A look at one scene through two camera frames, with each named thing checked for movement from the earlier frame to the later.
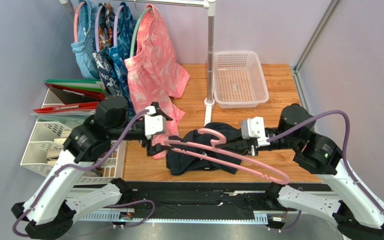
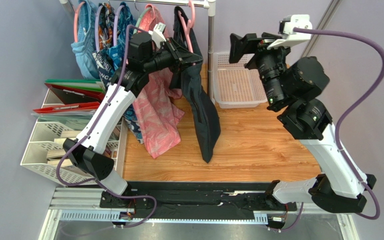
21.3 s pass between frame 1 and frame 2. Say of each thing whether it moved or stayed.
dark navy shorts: moved
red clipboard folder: stayed
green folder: stayed
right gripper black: moved
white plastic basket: stayed
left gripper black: moved
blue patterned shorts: stayed
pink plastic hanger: moved
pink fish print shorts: stayed
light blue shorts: stayed
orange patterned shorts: stayed
